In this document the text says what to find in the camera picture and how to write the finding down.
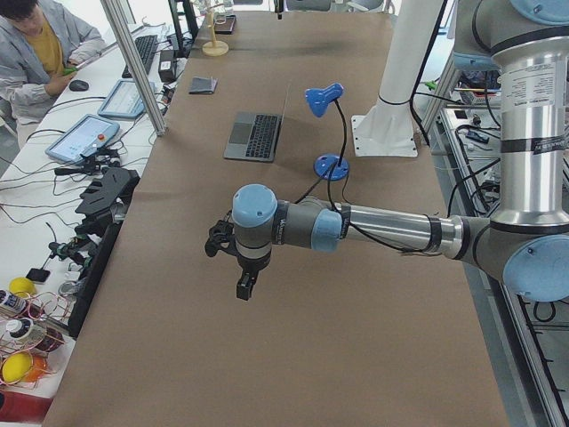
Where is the yellow ball near rack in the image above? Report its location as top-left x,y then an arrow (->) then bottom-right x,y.
8,277 -> 37,295

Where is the black lamp power cable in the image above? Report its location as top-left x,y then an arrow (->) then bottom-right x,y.
295,157 -> 451,258

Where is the grey laptop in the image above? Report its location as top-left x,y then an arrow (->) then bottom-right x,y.
223,83 -> 292,163

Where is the yellow ball in wire basket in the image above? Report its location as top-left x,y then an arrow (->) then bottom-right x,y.
1,353 -> 34,383

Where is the black computer mouse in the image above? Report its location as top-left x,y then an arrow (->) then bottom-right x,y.
68,80 -> 90,92

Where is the black computer keyboard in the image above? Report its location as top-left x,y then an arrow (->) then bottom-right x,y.
134,35 -> 158,74

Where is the near teach pendant tablet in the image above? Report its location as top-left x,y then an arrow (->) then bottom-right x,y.
44,114 -> 120,164

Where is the black power adapter box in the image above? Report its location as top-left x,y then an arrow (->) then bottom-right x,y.
158,49 -> 177,84

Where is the small black square pad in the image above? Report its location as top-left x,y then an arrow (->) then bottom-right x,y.
26,268 -> 51,283

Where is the blue desk lamp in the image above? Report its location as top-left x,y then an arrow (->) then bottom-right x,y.
305,83 -> 349,181

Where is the black monitor stand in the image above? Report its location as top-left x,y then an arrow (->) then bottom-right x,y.
167,0 -> 199,58

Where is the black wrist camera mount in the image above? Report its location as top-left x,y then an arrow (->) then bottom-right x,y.
204,211 -> 237,257

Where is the dark brown tray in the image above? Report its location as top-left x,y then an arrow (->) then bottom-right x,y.
214,15 -> 236,35

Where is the grey folded cloth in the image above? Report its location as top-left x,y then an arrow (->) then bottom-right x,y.
188,77 -> 218,94

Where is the teach pendant tablet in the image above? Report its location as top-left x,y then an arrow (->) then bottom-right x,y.
97,79 -> 145,120
44,114 -> 120,164

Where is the wooden stand with round base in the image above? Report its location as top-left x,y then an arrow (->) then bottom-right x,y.
201,1 -> 229,57

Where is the white label bottle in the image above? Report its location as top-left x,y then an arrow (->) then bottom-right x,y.
0,289 -> 28,317

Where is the seated person in grey jacket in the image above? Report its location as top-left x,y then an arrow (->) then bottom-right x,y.
1,0 -> 106,148

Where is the far teach pendant tablet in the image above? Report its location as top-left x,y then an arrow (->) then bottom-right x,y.
97,79 -> 145,120

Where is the black slotted tool rack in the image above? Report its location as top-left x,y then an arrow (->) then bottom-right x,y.
68,167 -> 140,339

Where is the aluminium frame post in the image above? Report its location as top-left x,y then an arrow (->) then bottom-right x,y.
100,0 -> 166,137

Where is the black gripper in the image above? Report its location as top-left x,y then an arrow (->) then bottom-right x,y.
236,240 -> 271,301

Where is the copper wire basket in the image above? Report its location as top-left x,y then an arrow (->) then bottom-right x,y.
1,292 -> 74,389

